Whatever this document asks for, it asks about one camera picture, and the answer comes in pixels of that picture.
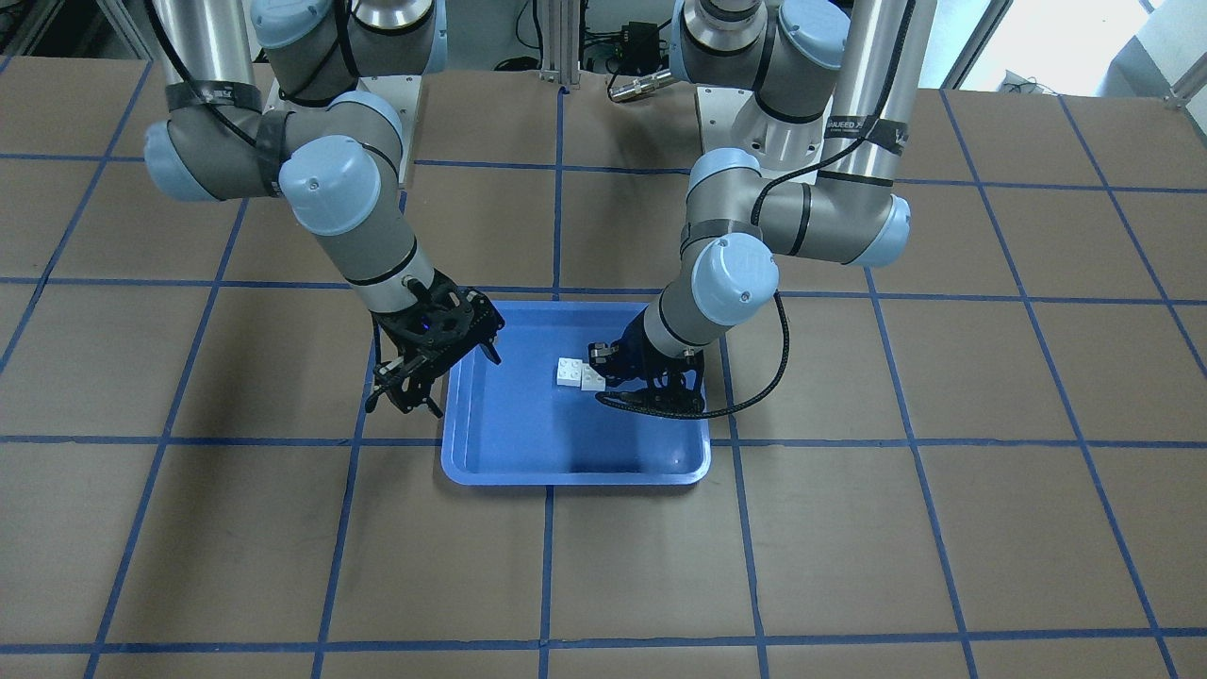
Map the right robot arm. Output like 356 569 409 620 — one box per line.
142 1 505 416

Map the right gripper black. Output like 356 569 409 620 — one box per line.
363 273 505 418

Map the aluminium frame post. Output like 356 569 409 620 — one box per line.
532 1 583 93

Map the white block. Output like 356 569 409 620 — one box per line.
579 364 607 392
554 356 585 390

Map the blue plastic tray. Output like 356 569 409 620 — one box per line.
441 302 711 486

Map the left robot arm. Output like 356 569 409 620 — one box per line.
587 1 935 420

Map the black electronics box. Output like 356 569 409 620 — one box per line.
616 22 661 75

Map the silver metal connector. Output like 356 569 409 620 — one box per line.
607 69 680 104

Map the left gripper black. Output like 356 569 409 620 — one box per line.
587 314 705 418

